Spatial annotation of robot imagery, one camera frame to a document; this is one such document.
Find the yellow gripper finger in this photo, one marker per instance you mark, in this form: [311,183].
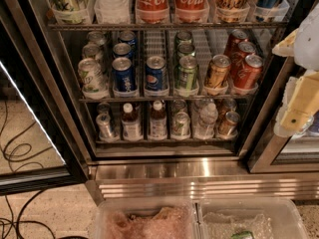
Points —
[285,48]
[301,101]

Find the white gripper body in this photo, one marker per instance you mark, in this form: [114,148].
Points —
[308,49]

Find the blue pepsi can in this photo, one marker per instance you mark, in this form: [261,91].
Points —
[124,75]
[130,38]
[156,73]
[123,50]

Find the middle red coke can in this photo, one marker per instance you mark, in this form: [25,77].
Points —
[242,50]

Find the red coke can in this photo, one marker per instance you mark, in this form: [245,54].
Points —
[234,38]
[249,72]
[242,50]

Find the front red coke can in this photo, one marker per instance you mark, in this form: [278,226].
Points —
[249,72]

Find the rear red coke can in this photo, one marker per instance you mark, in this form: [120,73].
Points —
[234,38]

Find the front gold can bottom shelf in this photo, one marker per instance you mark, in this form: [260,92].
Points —
[229,123]

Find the green can bottom shelf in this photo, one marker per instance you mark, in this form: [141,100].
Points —
[181,125]

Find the stainless steel fridge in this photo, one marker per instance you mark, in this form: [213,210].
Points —
[252,161]

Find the clear water bottle top shelf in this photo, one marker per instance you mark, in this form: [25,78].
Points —
[112,11]

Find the rear white green can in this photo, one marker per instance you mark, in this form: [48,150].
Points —
[98,38]

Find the white green can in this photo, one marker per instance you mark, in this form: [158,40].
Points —
[98,38]
[93,51]
[91,76]

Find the front white green can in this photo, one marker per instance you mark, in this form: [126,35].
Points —
[91,76]

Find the middle white green can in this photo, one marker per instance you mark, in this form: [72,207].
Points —
[93,51]

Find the silver can bottom shelf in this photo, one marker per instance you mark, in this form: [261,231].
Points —
[105,125]

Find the open glass fridge door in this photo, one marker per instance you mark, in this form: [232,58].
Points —
[42,138]

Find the gold label bottle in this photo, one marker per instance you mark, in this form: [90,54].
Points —
[230,10]

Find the small water bottle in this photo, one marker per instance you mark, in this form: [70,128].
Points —
[206,122]

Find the right coca-cola bottle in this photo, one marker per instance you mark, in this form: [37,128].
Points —
[189,10]

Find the coca-cola bottle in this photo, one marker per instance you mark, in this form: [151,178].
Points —
[189,10]
[153,11]

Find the right clear plastic bin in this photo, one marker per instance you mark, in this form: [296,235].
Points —
[250,218]

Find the clear plastic bin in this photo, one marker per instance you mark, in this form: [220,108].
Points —
[250,218]
[147,218]

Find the left coca-cola bottle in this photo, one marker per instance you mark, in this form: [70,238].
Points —
[153,11]

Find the right brown tea bottle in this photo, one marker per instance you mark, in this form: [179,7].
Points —
[158,121]

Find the brown tea bottle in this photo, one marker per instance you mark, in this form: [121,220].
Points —
[132,129]
[158,121]

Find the left brown tea bottle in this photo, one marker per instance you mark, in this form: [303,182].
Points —
[132,129]

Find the left clear plastic bin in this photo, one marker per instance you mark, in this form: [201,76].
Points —
[147,218]

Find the green label bottle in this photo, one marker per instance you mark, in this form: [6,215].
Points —
[68,11]

